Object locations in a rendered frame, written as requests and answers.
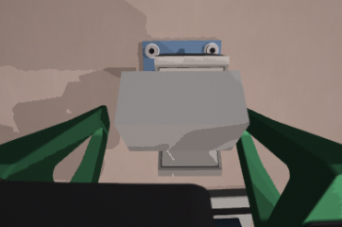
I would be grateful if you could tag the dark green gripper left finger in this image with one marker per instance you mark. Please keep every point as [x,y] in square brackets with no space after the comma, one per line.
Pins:
[33,157]

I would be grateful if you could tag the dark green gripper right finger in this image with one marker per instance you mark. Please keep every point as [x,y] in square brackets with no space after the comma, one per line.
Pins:
[314,190]

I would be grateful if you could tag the grey metal block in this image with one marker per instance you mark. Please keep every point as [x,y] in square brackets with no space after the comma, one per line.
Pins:
[181,110]

